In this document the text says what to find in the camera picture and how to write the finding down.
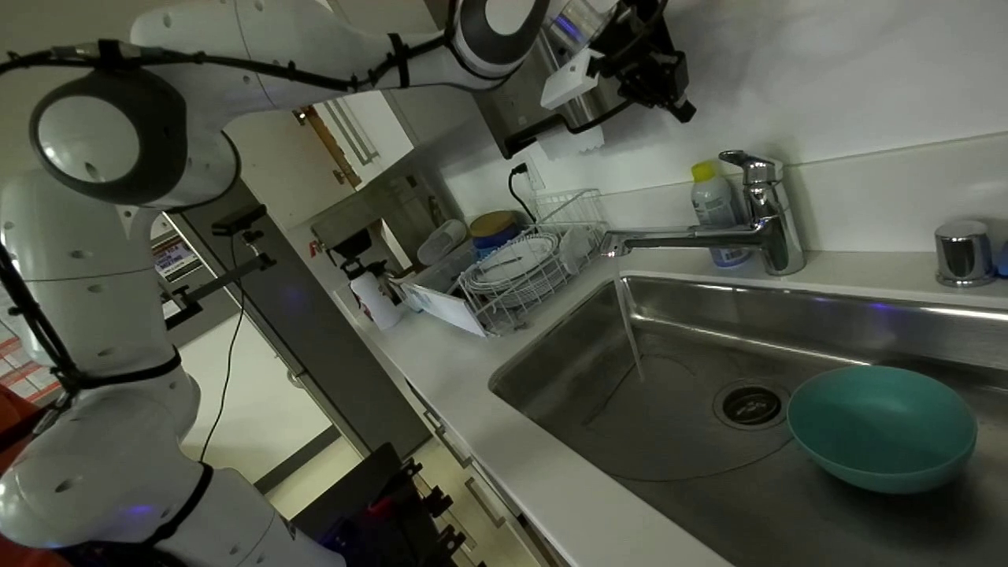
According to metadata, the chrome sink faucet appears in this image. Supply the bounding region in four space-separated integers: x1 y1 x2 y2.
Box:
605 150 806 277

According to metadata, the black camera tripod stand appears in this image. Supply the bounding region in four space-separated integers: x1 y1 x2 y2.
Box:
165 205 272 328

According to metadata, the dish soap bottle yellow cap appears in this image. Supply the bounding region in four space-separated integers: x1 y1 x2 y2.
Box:
690 161 753 266

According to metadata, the white cabinet door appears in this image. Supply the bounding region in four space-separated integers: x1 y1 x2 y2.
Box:
207 87 419 207

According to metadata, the white wire dish rack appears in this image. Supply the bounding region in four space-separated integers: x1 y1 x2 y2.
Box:
456 189 607 336

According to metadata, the sink drain plug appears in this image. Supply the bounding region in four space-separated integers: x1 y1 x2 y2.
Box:
718 388 785 429

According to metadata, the teal plastic bowl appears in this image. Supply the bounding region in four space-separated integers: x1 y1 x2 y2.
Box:
788 364 979 493

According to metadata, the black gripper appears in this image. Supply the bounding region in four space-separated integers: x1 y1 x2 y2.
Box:
587 0 697 123

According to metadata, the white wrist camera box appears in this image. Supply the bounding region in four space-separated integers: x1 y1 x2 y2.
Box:
538 48 597 110

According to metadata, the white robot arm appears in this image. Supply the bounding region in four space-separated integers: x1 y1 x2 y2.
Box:
0 0 571 567

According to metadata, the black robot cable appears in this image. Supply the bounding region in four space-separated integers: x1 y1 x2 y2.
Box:
0 29 467 90

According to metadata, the stack of white plates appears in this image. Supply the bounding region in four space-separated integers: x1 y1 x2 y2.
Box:
459 232 568 301

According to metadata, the black power cord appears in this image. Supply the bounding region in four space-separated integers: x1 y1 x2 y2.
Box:
503 161 542 227

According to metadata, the stainless steel sink basin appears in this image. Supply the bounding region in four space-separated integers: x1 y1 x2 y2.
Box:
492 277 1008 567

